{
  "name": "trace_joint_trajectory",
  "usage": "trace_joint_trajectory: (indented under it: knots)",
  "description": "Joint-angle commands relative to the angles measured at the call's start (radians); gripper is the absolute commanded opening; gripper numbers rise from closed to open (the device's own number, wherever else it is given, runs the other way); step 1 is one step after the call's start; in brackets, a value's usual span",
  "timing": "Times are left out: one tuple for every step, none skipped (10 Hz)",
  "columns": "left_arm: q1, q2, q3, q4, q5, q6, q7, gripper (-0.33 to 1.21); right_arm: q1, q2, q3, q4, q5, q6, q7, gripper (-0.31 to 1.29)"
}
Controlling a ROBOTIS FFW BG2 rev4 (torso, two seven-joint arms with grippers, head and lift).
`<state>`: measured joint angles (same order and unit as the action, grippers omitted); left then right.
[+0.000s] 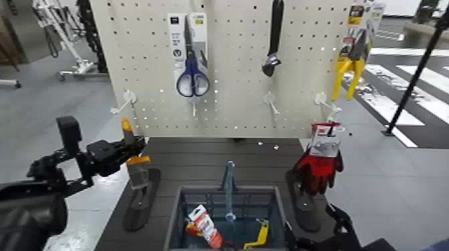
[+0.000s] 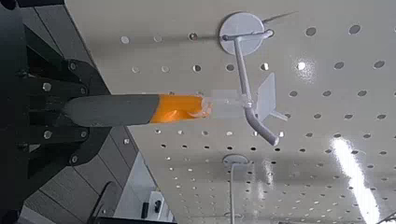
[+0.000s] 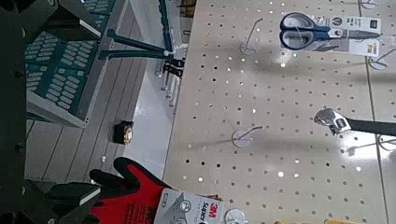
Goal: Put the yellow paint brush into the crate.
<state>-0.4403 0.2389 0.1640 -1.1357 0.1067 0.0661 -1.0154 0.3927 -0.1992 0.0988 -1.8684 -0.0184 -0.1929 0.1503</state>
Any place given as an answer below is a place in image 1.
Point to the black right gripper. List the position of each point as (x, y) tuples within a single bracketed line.
[(317, 245)]

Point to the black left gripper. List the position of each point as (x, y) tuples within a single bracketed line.
[(103, 157)]

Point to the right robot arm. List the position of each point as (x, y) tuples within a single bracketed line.
[(380, 246)]

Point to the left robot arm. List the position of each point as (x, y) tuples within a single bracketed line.
[(28, 213)]

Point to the gray plastic crate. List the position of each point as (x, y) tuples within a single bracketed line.
[(172, 224)]

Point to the black pegboard foot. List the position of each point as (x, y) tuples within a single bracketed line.
[(143, 206), (304, 210)]

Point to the white pegboard hook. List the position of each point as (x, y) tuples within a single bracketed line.
[(128, 97), (194, 107), (270, 100), (322, 100)]

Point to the red black gloves with card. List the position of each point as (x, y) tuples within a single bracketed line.
[(317, 168)]

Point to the red white packaged item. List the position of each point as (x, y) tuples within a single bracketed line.
[(205, 226)]

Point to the blue scissors on card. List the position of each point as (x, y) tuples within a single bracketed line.
[(192, 52)]

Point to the black rack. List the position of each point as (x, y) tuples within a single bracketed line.
[(92, 35)]

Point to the beige pegboard panel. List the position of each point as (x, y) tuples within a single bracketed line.
[(238, 70)]

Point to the white wheeled stand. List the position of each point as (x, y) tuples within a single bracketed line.
[(66, 31)]

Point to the white leg with caster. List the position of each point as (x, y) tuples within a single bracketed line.
[(10, 83)]

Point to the brown wooden furniture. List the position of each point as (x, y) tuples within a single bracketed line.
[(10, 31)]

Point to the yellow pliers on card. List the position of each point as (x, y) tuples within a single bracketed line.
[(350, 66)]

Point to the black adjustable wrench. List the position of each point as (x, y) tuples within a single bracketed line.
[(274, 35)]

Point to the black tripod pole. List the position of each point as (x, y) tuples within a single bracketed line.
[(414, 77)]

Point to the gray low bench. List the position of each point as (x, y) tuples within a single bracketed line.
[(426, 33)]

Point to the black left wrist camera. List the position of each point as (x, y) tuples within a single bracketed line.
[(69, 135)]

